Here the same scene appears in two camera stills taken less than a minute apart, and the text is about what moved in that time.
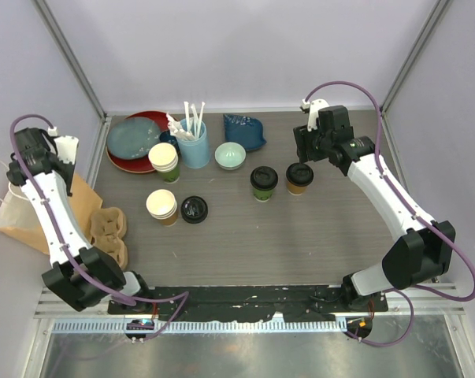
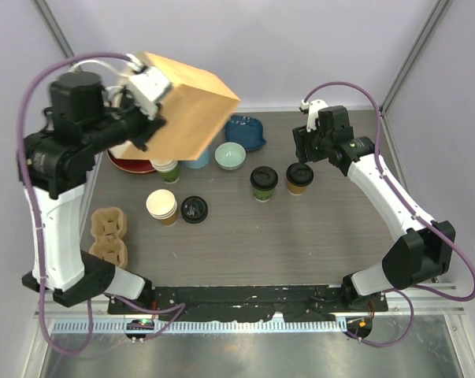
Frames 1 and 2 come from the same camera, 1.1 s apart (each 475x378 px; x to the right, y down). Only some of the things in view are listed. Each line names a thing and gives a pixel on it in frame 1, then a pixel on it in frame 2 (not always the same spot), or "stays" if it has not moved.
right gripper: (302, 137) stays
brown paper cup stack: (161, 204) stays
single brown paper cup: (296, 190) stays
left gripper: (69, 167) → (150, 127)
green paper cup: (263, 195) stays
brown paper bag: (17, 220) → (194, 112)
